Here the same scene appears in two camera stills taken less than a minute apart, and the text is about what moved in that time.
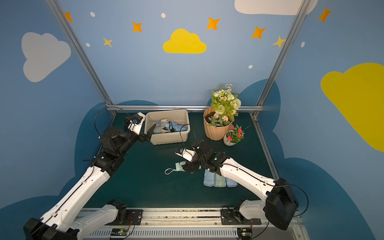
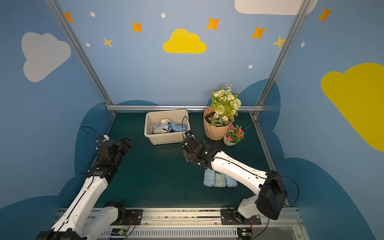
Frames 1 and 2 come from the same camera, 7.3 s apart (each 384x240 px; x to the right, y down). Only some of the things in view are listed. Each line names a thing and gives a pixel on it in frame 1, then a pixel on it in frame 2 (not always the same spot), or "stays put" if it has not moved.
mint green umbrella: (157, 130) stays put
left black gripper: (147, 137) → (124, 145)
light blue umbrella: (172, 127) stays put
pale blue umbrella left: (209, 178) stays put
